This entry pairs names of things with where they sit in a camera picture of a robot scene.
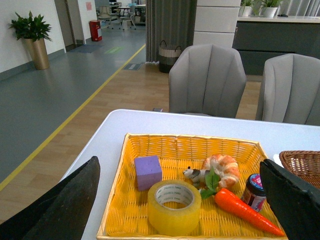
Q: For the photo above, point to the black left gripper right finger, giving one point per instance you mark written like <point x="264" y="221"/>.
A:
<point x="294" y="201"/>

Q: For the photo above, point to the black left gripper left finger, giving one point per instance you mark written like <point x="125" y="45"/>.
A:
<point x="61" y="213"/>

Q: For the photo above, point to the clear yellowish tape roll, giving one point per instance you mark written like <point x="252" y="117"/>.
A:
<point x="173" y="207"/>

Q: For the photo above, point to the brown wicker basket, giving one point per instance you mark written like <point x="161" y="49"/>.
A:
<point x="303" y="163"/>

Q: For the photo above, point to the yellow woven basket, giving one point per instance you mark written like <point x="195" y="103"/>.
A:
<point x="125" y="215"/>

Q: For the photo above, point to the striped laundry basket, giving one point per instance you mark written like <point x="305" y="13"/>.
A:
<point x="168" y="55"/>

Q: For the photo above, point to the small jam jar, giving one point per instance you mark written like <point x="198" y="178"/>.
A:
<point x="254" y="194"/>

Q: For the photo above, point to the orange toy carrot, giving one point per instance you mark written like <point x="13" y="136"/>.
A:
<point x="229" y="202"/>

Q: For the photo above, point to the toy croissant bread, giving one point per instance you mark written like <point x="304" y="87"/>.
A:
<point x="226" y="167"/>

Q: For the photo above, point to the purple foam cube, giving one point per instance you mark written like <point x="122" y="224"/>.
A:
<point x="148" y="172"/>

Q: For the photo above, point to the small panda figurine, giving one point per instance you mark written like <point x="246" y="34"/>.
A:
<point x="197" y="176"/>

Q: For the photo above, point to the grey upholstered chair right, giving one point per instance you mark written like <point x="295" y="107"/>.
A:
<point x="290" y="90"/>

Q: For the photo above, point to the grey upholstered chair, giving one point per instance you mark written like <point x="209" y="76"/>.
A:
<point x="290" y="90"/>
<point x="207" y="79"/>

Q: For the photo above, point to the grey upholstered chair left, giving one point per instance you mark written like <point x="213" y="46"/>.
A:
<point x="207" y="79"/>

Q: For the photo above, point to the dark counter cabinet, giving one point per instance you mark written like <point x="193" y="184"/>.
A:
<point x="258" y="39"/>

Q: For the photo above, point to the potted plant gold vase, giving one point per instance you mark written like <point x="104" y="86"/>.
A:
<point x="34" y="31"/>

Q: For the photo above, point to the red bin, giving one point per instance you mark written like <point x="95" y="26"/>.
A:
<point x="95" y="30"/>

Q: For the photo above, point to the white potted plant right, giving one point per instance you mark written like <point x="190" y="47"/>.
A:
<point x="268" y="8"/>

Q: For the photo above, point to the white potted plant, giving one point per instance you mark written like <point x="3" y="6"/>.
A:
<point x="246" y="8"/>
<point x="268" y="8"/>

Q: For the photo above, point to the white pillar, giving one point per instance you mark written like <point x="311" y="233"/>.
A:
<point x="215" y="22"/>

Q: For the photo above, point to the white potted plant left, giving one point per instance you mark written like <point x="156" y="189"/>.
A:
<point x="246" y="8"/>

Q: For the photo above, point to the dark grey curtain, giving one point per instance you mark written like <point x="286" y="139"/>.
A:
<point x="170" y="20"/>

